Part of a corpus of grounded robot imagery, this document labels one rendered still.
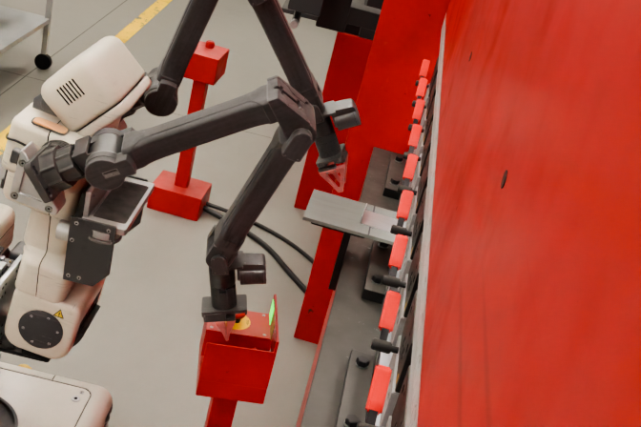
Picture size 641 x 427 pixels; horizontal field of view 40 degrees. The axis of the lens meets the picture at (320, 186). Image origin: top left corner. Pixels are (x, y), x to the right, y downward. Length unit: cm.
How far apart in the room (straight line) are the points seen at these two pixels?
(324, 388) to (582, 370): 143
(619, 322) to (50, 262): 173
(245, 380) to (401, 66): 137
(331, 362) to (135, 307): 169
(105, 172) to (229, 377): 61
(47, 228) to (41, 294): 15
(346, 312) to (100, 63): 82
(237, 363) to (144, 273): 174
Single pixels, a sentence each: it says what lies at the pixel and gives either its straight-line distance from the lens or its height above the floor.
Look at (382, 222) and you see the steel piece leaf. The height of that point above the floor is 100.
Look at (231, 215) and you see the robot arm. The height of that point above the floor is 115.
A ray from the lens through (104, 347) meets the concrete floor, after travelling 330.
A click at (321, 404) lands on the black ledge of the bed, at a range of 182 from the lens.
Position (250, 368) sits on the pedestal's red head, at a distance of 206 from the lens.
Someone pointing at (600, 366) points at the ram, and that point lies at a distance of 43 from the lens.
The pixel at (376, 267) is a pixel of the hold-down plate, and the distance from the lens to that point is 228.
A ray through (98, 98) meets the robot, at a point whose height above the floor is 131.
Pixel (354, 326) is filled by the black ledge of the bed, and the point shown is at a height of 88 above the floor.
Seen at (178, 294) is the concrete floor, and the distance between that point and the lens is 364.
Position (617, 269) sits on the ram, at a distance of 45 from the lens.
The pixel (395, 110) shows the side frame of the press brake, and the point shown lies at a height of 103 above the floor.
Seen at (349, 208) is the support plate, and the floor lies 100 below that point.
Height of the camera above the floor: 199
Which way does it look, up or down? 24 degrees down
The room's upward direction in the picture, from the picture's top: 15 degrees clockwise
